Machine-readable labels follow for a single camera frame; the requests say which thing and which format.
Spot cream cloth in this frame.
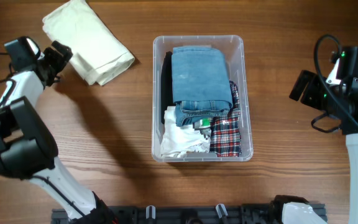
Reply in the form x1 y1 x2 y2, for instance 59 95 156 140
42 0 135 86

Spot plaid red blue shirt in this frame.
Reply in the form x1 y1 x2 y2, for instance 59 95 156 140
209 81 241 157

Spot blue jeans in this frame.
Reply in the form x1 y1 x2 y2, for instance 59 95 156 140
172 46 233 127

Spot clear plastic storage container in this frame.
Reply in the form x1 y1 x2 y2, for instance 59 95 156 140
151 35 254 162

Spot black garment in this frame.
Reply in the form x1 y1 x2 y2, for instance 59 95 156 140
160 52 175 124

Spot white printed t-shirt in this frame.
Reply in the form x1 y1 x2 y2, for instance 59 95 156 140
160 106 211 158

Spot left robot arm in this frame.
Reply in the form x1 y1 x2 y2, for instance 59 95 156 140
0 36 119 223

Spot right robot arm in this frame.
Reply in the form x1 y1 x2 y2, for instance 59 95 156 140
290 47 358 223

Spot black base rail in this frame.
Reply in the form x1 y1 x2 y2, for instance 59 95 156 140
50 203 328 224

